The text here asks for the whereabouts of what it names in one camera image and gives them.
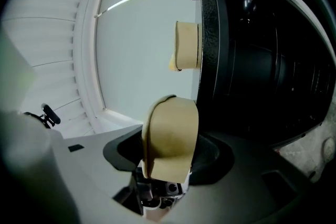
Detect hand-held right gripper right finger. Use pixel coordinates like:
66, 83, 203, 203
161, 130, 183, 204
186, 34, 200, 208
169, 20, 203, 72

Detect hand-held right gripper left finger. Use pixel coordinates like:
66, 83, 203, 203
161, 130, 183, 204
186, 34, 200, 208
141, 94, 200, 183

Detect black mini fridge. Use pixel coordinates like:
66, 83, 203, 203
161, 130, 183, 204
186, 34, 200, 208
183, 0, 336, 149

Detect white roller blind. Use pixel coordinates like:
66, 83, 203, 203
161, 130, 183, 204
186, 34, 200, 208
95, 0, 198, 124

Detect white window frame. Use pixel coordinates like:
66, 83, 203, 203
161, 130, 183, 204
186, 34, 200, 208
73, 0, 144, 135

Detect black clamp mount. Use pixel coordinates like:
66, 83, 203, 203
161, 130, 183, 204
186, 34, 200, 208
23, 103, 61, 129

